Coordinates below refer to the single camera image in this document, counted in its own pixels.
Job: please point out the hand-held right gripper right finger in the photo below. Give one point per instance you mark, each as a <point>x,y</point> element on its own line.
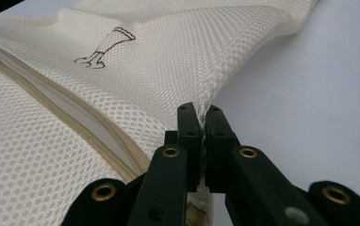
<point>217,150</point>

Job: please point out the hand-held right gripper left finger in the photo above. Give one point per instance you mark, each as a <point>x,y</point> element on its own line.
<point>190,138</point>

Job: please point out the cream mesh laundry bag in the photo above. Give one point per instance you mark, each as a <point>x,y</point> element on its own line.
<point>74,132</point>

